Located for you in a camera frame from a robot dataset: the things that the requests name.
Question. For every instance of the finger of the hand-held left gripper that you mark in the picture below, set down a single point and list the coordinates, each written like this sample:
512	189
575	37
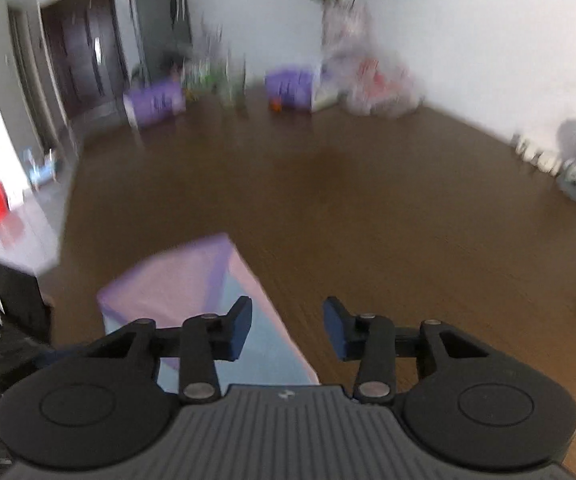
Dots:
33	356

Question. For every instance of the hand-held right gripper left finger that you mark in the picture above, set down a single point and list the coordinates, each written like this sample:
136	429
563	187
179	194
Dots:
240	327

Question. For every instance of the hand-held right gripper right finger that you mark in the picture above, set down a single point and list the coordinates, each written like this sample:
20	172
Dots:
335	330

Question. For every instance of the pink and blue garment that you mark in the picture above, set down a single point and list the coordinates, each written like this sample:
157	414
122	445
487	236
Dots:
178	285

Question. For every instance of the small orange object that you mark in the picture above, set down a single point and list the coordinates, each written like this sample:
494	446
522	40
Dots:
275	106

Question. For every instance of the purple tissue pack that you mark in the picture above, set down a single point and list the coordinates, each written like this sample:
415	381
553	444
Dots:
288	87
154	104

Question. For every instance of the drinking glass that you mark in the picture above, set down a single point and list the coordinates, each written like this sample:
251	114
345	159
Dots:
232	82

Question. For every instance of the clear plastic bag red print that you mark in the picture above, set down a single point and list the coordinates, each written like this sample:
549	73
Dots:
383	87

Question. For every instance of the wrapped flower vase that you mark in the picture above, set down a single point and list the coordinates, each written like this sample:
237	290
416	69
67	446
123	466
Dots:
345	30

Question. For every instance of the dark wooden door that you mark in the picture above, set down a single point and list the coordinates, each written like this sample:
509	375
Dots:
85	45

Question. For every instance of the grey cabinet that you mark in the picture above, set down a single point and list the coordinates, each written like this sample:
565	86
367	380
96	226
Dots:
160	20

